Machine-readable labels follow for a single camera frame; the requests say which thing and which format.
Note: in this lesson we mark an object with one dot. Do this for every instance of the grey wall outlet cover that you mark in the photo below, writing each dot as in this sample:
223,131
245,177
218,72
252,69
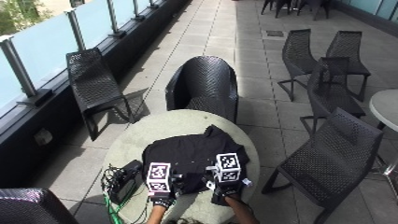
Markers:
42,137

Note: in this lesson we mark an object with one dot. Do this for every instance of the round white table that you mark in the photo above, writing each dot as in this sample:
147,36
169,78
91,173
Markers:
386,107

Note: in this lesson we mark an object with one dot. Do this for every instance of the white marker cube right glove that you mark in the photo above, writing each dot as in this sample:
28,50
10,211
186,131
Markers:
227,166

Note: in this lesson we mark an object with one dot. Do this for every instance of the group of dark chairs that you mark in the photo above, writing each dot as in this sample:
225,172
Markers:
294,4

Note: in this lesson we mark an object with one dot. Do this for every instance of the black woven tub armchair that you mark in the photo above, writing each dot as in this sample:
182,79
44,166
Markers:
206,84

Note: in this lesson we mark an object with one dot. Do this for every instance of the floor drain cover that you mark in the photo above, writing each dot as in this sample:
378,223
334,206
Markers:
274,33

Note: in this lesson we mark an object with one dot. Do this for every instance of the person's right hand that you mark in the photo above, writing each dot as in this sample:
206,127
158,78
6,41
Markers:
225,188

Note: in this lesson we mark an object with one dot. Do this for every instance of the dark woven chair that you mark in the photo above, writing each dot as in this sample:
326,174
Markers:
28,207

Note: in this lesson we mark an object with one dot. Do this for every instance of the black garment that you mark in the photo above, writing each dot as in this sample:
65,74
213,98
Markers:
190,152

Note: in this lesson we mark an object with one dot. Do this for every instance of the person's left hand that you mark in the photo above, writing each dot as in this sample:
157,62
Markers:
177,186

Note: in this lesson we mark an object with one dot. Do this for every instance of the metal railing post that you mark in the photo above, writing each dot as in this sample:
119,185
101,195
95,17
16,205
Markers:
75,31
135,9
20,71
113,18

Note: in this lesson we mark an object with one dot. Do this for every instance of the black perforated armless chair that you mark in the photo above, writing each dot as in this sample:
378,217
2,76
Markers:
93,81

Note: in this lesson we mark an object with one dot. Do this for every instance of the frosted glass railing panel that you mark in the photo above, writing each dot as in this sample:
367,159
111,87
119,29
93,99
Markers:
42,53
93,21
8,84

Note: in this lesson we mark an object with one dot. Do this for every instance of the white marker cube glove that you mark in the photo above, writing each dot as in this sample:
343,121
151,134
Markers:
227,166
158,176

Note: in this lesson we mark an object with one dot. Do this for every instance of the white marker cube left glove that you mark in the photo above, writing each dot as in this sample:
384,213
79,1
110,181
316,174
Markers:
158,176

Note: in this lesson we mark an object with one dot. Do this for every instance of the black electronic box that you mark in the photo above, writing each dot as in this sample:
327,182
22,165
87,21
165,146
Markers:
125,182

